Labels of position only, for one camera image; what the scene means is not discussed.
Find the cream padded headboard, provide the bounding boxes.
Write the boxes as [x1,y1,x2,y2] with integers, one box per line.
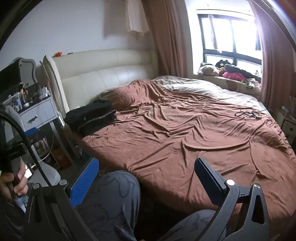
[43,49,160,116]

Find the white plastic container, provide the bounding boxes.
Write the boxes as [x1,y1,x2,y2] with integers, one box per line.
[35,160,61,186]

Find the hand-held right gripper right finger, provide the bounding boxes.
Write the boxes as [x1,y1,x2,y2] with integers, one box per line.
[194,157,270,241]

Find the folded dark clothes stack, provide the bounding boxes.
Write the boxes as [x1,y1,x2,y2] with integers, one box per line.
[63,100,117,137]

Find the brown and white plush dog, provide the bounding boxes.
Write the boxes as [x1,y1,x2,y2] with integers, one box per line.
[198,65,220,76]

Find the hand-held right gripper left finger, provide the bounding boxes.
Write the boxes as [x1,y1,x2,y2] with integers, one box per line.
[23,157,100,241]

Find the orange box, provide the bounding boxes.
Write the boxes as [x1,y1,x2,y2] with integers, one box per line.
[52,147,71,169]

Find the grey framed mirror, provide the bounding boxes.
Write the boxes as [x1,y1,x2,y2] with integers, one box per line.
[9,57,37,91]

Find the black framed window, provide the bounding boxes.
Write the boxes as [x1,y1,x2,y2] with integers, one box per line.
[196,14,263,70]

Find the dark grey clothes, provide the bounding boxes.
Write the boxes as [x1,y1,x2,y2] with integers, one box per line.
[224,64,262,82]

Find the pale grey dresser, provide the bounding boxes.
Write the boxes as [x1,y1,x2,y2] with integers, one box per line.
[17,96,72,163]

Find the tangled black cables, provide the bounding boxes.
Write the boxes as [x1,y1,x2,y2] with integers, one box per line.
[235,109,263,120]

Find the person's grey patterned legs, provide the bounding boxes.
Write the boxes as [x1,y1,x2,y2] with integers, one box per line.
[76,170,141,241]

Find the thick black hose cable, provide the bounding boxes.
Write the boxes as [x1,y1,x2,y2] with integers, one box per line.
[0,109,55,187]

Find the hanging cream cloth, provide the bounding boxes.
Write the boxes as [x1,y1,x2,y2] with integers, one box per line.
[126,0,151,36]

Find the black plush toy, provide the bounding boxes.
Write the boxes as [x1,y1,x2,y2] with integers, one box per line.
[215,60,233,68]

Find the pink plush toy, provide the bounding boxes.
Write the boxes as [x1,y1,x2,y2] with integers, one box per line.
[222,71,243,81]

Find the white nightstand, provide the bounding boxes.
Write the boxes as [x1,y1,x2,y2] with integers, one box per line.
[276,105,296,137]

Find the person's left hand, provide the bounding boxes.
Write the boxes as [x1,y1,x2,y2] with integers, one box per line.
[0,161,29,198]

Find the pinkish brown curtain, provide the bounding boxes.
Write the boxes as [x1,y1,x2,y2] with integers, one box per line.
[248,0,296,112]
[146,0,195,80]

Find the brown blanket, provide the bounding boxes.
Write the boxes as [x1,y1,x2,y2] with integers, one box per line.
[76,79,293,214]

